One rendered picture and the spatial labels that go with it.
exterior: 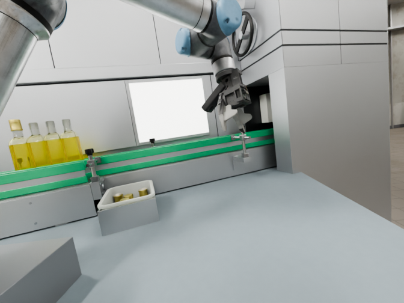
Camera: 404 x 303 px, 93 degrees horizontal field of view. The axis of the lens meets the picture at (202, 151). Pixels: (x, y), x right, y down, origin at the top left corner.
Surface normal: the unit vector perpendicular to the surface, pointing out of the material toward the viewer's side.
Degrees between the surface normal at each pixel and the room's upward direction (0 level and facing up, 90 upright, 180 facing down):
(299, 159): 90
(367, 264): 0
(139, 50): 90
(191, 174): 90
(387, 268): 0
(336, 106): 90
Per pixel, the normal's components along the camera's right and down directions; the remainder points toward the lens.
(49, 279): 0.99, -0.13
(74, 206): 0.30, 0.07
